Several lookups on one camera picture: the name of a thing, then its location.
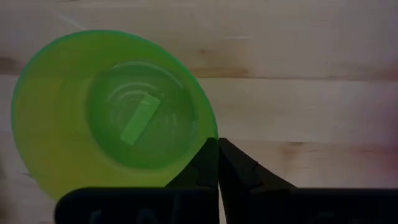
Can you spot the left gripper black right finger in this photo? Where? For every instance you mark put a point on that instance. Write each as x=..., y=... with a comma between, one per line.
x=280, y=205

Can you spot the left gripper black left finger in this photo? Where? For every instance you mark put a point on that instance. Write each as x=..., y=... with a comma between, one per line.
x=155, y=205

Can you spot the green plastic bowl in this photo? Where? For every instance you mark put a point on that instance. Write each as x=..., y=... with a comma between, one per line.
x=93, y=77

